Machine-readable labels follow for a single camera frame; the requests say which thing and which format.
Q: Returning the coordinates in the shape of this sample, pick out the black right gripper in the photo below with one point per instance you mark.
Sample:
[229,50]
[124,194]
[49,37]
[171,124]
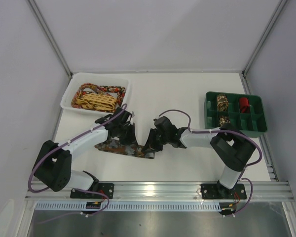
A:
[154,138]

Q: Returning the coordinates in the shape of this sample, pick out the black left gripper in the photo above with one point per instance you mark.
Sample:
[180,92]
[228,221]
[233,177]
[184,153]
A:
[126,133]

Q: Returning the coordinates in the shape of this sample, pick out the orange grey floral tie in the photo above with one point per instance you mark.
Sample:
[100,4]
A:
[133,150]

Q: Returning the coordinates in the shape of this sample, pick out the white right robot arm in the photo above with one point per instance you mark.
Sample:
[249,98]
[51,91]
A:
[230,144]

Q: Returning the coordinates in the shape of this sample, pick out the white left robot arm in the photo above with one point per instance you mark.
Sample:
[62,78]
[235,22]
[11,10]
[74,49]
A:
[53,166]

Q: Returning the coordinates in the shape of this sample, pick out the gold patterned tie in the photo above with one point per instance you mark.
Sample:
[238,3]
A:
[95,102]

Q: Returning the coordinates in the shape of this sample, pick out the white perforated plastic basket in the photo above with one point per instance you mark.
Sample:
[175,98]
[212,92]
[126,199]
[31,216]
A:
[82,78]

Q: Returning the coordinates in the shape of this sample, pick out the rolled brown floral tie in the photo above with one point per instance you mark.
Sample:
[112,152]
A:
[223,120]

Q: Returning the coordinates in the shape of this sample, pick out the rolled leopard pattern tie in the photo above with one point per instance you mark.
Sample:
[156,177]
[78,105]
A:
[222,102]

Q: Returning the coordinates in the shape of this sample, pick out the rolled red tie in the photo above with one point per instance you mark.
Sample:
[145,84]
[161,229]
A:
[244,106]

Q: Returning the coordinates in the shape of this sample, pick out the green compartment organizer tray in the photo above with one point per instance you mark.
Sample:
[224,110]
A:
[253,124]

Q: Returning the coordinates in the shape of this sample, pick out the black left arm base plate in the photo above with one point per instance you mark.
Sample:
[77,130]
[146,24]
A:
[96,191]

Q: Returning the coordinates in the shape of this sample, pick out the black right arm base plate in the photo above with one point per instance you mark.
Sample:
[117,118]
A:
[218,191]

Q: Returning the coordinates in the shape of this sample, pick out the white slotted cable duct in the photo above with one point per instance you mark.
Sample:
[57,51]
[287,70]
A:
[194,206]

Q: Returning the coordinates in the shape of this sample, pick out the aluminium front rail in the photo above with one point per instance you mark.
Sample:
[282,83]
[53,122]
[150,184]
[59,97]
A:
[187,191]

